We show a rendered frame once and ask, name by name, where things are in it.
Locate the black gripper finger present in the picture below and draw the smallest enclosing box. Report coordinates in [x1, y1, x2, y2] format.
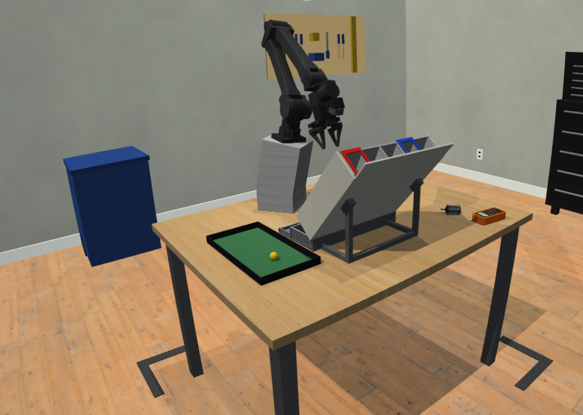
[309, 126, 326, 149]
[328, 124, 343, 147]

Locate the orange pocket multimeter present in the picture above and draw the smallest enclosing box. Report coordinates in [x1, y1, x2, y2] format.
[472, 207, 506, 225]

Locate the green tray with black rim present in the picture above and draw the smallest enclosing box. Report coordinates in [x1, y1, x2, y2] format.
[206, 221, 321, 286]

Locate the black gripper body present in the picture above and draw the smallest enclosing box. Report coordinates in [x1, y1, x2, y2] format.
[308, 117, 342, 132]

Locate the red square band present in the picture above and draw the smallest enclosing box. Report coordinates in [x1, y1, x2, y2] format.
[340, 147, 370, 174]

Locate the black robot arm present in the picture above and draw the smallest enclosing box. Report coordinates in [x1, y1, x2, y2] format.
[261, 19, 345, 143]

